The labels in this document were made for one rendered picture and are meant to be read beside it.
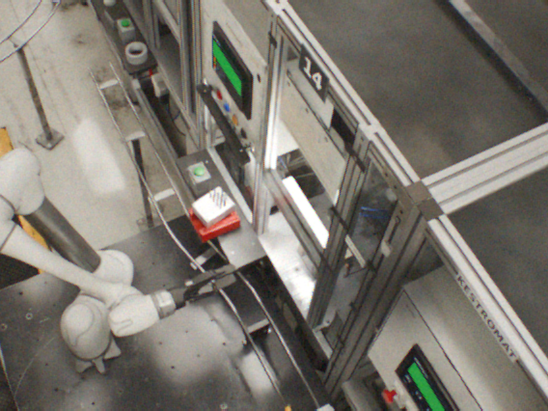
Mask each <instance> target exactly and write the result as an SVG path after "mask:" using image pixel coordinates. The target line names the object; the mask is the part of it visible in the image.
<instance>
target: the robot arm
mask: <svg viewBox="0 0 548 411"><path fill-rule="evenodd" d="M40 173H41V164H40V160H39V159H38V158H37V156H36V155H34V154H33V153H32V152H30V151H28V150H25V149H15V150H13V151H9V152H8V153H6V154H4V155H3V156H2V157H1V158H0V253H1V254H5V255H8V256H11V257H14V258H15V259H18V260H23V261H25V263H28V264H30V265H33V266H35V267H36V268H38V269H41V270H43V271H45V272H47V273H50V274H52V275H55V276H57V277H59V278H62V279H64V280H65V281H67V282H70V283H72V284H75V285H77V286H79V287H80V289H81V291H80V293H79V295H78V297H77V298H76V299H75V300H74V301H73V302H72V303H71V304H70V305H68V306H67V307H66V309H65V310H64V312H63V314H62V316H61V318H62V319H61V331H62V336H63V339H64V341H65V343H66V345H67V346H68V349H69V352H70V355H71V357H72V360H74V363H75V370H76V371H77V372H78V373H82V372H84V371H85V370H86V369H88V368H90V367H92V366H96V367H97V369H98V371H99V372H100V374H104V373H105V372H106V368H105V365H104V364H103V362H104V361H106V360H109V359H111V358H115V357H119V356H120V355H121V351H120V350H119V349H118V347H117V346H116V344H115V342H114V339H113V337H112V334H111V332H110V331H111V330H112V331H113V333H114V334H115V335H116V336H118V337H122V336H128V335H132V334H134V333H137V332H140V331H142V330H144V329H146V328H148V327H150V326H152V325H153V324H154V323H155V322H156V321H158V320H160V319H163V318H165V317H167V316H169V315H172V314H174V313H175V312H176V311H175V309H176V310H178V309H181V308H183V307H185V306H186V303H185V301H188V302H189V304H192V303H194V302H196V301H198V300H200V299H203V298H206V297H209V296H210V295H213V294H216V293H217V292H216V291H218V290H219V289H221V288H225V287H227V286H229V285H231V284H234V283H237V279H236V278H235V277H234V275H233V274H231V273H233V272H235V271H237V268H235V266H234V265H233V263H231V264H228V265H226V266H224V267H221V268H219V269H216V270H212V269H209V270H208V271H206V272H204V273H202V274H200V275H199V276H196V277H194V278H192V279H189V280H187V281H185V286H184V287H182V288H180V287H179V286H178V285H176V286H173V287H171V288H167V291H166V289H165V288H162V289H160V290H158V291H155V292H152V293H151V294H148V295H144V294H143V293H142V292H141V291H140V290H137V289H135V288H133V287H131V286H130V285H131V282H132V277H133V264H132V262H131V260H130V258H129V257H128V256H127V255H126V254H125V253H123V252H121V251H118V250H106V251H95V250H94V249H93V248H92V247H91V246H90V245H89V244H88V243H87V242H86V241H85V238H84V237H83V236H82V235H81V234H80V233H79V232H78V231H77V230H76V229H75V228H74V227H73V226H72V225H71V224H70V223H69V221H68V220H67V219H66V218H65V217H64V216H63V214H62V213H61V212H60V211H59V209H58V208H57V207H56V206H55V205H53V204H52V203H51V202H50V201H49V200H48V199H47V198H46V197H45V196H44V189H43V187H42V183H41V177H40ZM14 214H18V215H21V216H23V217H24V218H25V219H26V220H27V222H28V223H29V224H30V225H31V226H32V227H33V228H34V229H35V230H36V231H37V232H38V233H39V234H40V236H41V237H42V238H43V239H44V240H45V241H46V242H47V243H48V244H49V245H50V246H51V247H52V248H53V250H54V251H55V252H56V253H57V254H58V255H60V256H61V257H62V258H60V257H58V256H56V255H54V254H52V253H50V252H49V250H47V249H46V248H45V247H44V246H42V245H41V244H39V243H38V241H36V240H35V239H34V238H33V237H31V236H30V235H29V234H28V233H26V232H25V231H24V230H22V229H21V228H20V227H19V226H18V225H17V224H16V223H15V222H14V221H12V220H11V219H12V217H13V215H14ZM228 274H231V275H229V276H226V275H228ZM224 276H226V277H224ZM222 277H224V278H222ZM215 278H217V279H219V278H222V279H220V280H217V281H214V282H212V284H210V286H206V287H205V284H207V283H209V282H210V281H212V280H213V279H215Z"/></svg>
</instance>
